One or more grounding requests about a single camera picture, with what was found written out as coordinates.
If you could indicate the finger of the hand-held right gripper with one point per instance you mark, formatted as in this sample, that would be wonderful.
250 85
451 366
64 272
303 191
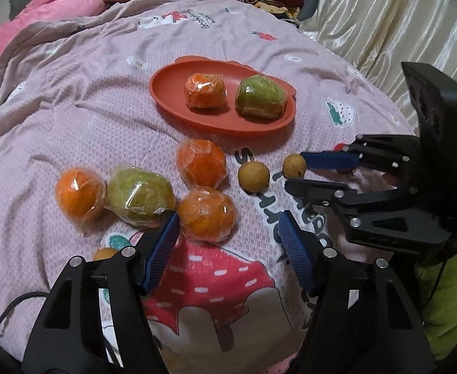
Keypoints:
329 160
314 191

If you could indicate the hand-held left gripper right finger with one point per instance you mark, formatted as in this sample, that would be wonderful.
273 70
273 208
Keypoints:
296 249

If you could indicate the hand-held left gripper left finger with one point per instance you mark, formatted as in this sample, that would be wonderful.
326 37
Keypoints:
162 249

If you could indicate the red tomato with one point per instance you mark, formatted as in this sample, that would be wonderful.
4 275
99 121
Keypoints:
340 147

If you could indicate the brown longan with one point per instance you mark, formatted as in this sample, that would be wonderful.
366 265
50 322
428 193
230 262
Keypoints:
253 176
293 166

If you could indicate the plastic-wrapped green fruit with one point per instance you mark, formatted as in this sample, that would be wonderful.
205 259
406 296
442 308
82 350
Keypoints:
261 97
138 194

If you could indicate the red-orange plate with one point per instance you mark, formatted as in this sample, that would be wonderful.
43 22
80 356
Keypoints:
170 85

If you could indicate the person's right forearm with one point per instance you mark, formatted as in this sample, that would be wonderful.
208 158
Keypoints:
454 300

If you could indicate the plastic-wrapped orange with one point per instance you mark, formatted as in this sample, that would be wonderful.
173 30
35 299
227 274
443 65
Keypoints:
201 163
78 193
207 214
205 91

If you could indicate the small orange round fruit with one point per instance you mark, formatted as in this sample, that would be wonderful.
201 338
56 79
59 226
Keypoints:
104 254

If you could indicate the cream satin curtain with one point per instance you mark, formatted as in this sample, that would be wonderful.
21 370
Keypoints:
388 15

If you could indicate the grey pillow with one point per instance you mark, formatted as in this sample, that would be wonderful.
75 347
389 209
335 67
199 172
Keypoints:
310 4

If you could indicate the pink printed blanket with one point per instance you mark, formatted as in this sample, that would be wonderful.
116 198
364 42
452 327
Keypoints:
96 85

